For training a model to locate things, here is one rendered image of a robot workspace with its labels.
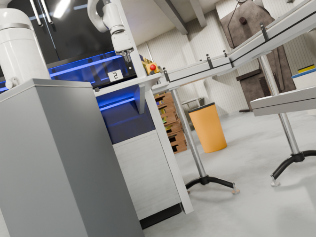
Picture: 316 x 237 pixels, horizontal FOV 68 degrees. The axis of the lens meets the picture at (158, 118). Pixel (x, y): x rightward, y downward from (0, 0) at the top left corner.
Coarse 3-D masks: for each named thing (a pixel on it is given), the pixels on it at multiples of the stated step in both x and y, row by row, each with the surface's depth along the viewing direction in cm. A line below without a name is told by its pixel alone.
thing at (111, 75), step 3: (111, 72) 154; (114, 72) 154; (117, 72) 154; (120, 72) 155; (111, 75) 153; (117, 75) 154; (120, 75) 155; (111, 78) 153; (114, 78) 154; (120, 78) 154; (111, 81) 153
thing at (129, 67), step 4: (104, 0) 156; (108, 0) 157; (104, 4) 156; (124, 60) 156; (128, 64) 156; (132, 64) 157; (128, 68) 156; (132, 68) 156; (128, 72) 156; (132, 72) 156
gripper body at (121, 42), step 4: (116, 32) 129; (120, 32) 130; (124, 32) 131; (112, 36) 130; (116, 36) 130; (120, 36) 130; (124, 36) 131; (128, 36) 132; (112, 40) 131; (116, 40) 130; (120, 40) 130; (124, 40) 131; (128, 40) 131; (116, 44) 130; (120, 44) 130; (124, 44) 131; (128, 44) 131; (116, 48) 130; (120, 48) 130; (124, 48) 131; (128, 48) 131; (120, 52) 135; (124, 52) 135
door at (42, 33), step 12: (12, 0) 146; (24, 0) 147; (36, 0) 149; (24, 12) 147; (36, 24) 148; (36, 36) 147; (48, 36) 149; (48, 48) 148; (48, 60) 148; (0, 72) 142
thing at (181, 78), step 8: (216, 56) 183; (192, 64) 179; (200, 64) 187; (208, 64) 179; (216, 64) 180; (224, 64) 181; (160, 72) 183; (168, 72) 175; (176, 72) 183; (184, 72) 175; (192, 72) 176; (200, 72) 177; (208, 72) 178; (216, 72) 180; (160, 80) 171; (168, 80) 171; (176, 80) 173; (184, 80) 174; (192, 80) 175; (168, 88) 172
